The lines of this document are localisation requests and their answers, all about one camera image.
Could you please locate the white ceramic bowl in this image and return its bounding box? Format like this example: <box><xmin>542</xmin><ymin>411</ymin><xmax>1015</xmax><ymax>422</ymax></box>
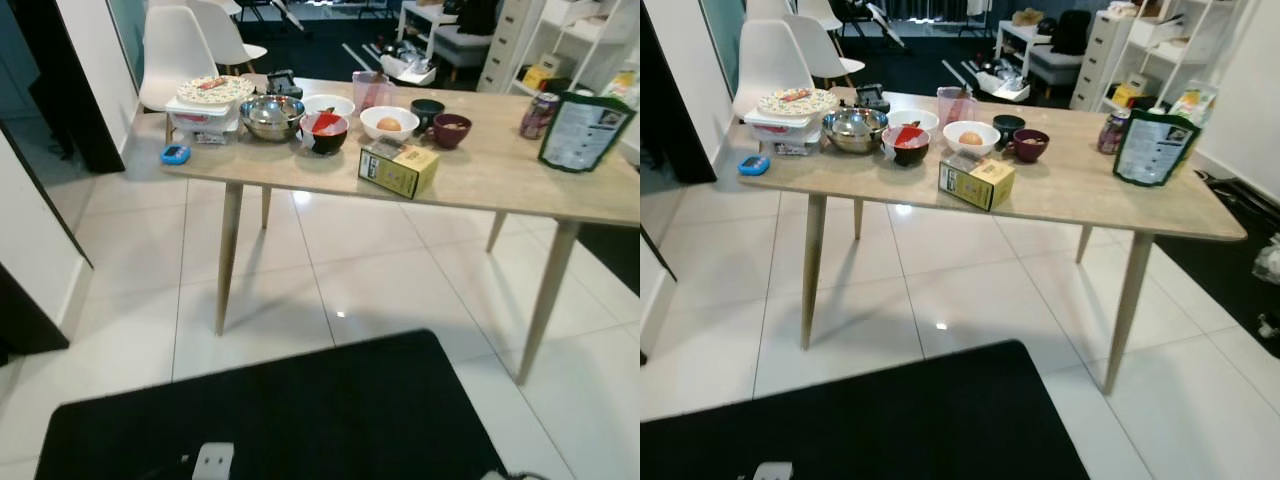
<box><xmin>303</xmin><ymin>94</ymin><xmax>357</xmax><ymax>122</ymax></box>
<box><xmin>885</xmin><ymin>108</ymin><xmax>940</xmax><ymax>134</ymax></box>
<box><xmin>359</xmin><ymin>106</ymin><xmax>422</xmax><ymax>142</ymax></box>
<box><xmin>942</xmin><ymin>120</ymin><xmax>1002</xmax><ymax>157</ymax></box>

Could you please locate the maroon mug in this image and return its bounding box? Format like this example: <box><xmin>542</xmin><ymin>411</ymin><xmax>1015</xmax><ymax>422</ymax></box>
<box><xmin>1010</xmin><ymin>128</ymin><xmax>1052</xmax><ymax>165</ymax></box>
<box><xmin>430</xmin><ymin>113</ymin><xmax>474</xmax><ymax>152</ymax></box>

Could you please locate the dark green mug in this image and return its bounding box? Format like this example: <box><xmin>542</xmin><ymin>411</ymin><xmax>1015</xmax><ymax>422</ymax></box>
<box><xmin>992</xmin><ymin>114</ymin><xmax>1028</xmax><ymax>152</ymax></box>
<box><xmin>410</xmin><ymin>98</ymin><xmax>447</xmax><ymax>132</ymax></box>

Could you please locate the purple drink can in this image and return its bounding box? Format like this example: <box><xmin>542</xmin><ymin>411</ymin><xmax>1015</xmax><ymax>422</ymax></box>
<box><xmin>519</xmin><ymin>92</ymin><xmax>560</xmax><ymax>140</ymax></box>
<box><xmin>1096</xmin><ymin>110</ymin><xmax>1132</xmax><ymax>156</ymax></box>

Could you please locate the steel mixing bowl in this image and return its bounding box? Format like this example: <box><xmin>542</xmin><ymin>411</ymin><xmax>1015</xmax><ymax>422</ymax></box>
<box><xmin>822</xmin><ymin>107</ymin><xmax>890</xmax><ymax>155</ymax></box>
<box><xmin>240</xmin><ymin>95</ymin><xmax>307</xmax><ymax>142</ymax></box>

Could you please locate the green stand-up pouch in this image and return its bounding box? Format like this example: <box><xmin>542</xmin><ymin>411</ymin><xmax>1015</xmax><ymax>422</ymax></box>
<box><xmin>1112</xmin><ymin>108</ymin><xmax>1202</xmax><ymax>189</ymax></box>
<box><xmin>537</xmin><ymin>91</ymin><xmax>637</xmax><ymax>174</ymax></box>

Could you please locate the black floor mat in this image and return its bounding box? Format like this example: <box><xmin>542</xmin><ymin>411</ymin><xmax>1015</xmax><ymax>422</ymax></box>
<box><xmin>35</xmin><ymin>329</ymin><xmax>507</xmax><ymax>480</ymax></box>
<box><xmin>640</xmin><ymin>339</ymin><xmax>1092</xmax><ymax>480</ymax></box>

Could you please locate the white open shelf rack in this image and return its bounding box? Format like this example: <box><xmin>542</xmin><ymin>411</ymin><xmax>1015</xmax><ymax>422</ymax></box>
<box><xmin>1104</xmin><ymin>0</ymin><xmax>1253</xmax><ymax>117</ymax></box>
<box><xmin>528</xmin><ymin>0</ymin><xmax>641</xmax><ymax>103</ymax></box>

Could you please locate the white side table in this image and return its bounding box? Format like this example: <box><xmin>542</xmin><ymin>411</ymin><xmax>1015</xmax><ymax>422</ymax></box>
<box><xmin>994</xmin><ymin>20</ymin><xmax>1062</xmax><ymax>77</ymax></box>
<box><xmin>397</xmin><ymin>2</ymin><xmax>460</xmax><ymax>62</ymax></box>

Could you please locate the white food container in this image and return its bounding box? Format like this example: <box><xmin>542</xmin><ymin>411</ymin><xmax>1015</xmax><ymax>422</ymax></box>
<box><xmin>165</xmin><ymin>96</ymin><xmax>242</xmax><ymax>147</ymax></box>
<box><xmin>743</xmin><ymin>108</ymin><xmax>827</xmax><ymax>159</ymax></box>

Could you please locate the white plastic chair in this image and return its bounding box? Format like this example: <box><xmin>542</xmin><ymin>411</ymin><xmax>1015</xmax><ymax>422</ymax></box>
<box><xmin>188</xmin><ymin>0</ymin><xmax>268</xmax><ymax>73</ymax></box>
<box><xmin>139</xmin><ymin>5</ymin><xmax>218</xmax><ymax>113</ymax></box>
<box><xmin>734</xmin><ymin>20</ymin><xmax>817</xmax><ymax>123</ymax></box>
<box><xmin>795</xmin><ymin>0</ymin><xmax>867</xmax><ymax>87</ymax></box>

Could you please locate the red and black bowl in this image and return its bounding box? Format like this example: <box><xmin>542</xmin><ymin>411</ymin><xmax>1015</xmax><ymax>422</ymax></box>
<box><xmin>299</xmin><ymin>111</ymin><xmax>350</xmax><ymax>157</ymax></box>
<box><xmin>881</xmin><ymin>123</ymin><xmax>932</xmax><ymax>169</ymax></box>

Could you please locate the yellow coffee box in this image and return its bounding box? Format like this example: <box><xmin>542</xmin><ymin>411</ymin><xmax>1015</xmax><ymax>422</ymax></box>
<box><xmin>357</xmin><ymin>138</ymin><xmax>442</xmax><ymax>200</ymax></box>
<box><xmin>937</xmin><ymin>152</ymin><xmax>1018</xmax><ymax>213</ymax></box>

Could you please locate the light wooden table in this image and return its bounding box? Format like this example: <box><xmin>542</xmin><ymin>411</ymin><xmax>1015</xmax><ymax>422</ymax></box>
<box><xmin>735</xmin><ymin>85</ymin><xmax>1249</xmax><ymax>396</ymax></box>
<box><xmin>160</xmin><ymin>75</ymin><xmax>641</xmax><ymax>386</ymax></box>

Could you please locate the pink measuring jug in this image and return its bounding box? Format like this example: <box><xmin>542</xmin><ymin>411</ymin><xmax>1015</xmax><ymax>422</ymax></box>
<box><xmin>351</xmin><ymin>70</ymin><xmax>397</xmax><ymax>112</ymax></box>
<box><xmin>935</xmin><ymin>86</ymin><xmax>980</xmax><ymax>127</ymax></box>

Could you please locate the white drawer cabinet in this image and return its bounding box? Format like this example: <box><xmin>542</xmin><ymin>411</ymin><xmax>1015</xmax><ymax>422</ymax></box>
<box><xmin>477</xmin><ymin>0</ymin><xmax>542</xmax><ymax>94</ymax></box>
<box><xmin>1069</xmin><ymin>10</ymin><xmax>1137</xmax><ymax>112</ymax></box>

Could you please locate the yellow green snack packet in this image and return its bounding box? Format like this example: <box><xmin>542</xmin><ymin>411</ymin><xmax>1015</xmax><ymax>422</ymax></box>
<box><xmin>1171</xmin><ymin>80</ymin><xmax>1220</xmax><ymax>127</ymax></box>
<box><xmin>604</xmin><ymin>70</ymin><xmax>641</xmax><ymax>107</ymax></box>

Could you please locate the black bag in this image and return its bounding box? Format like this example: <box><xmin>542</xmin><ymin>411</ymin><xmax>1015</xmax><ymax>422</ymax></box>
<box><xmin>964</xmin><ymin>55</ymin><xmax>1032</xmax><ymax>104</ymax></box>
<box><xmin>376</xmin><ymin>40</ymin><xmax>439</xmax><ymax>87</ymax></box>

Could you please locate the black backpack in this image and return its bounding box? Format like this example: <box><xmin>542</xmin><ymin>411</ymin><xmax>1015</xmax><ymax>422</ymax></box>
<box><xmin>1049</xmin><ymin>10</ymin><xmax>1097</xmax><ymax>57</ymax></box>
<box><xmin>457</xmin><ymin>0</ymin><xmax>502</xmax><ymax>37</ymax></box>

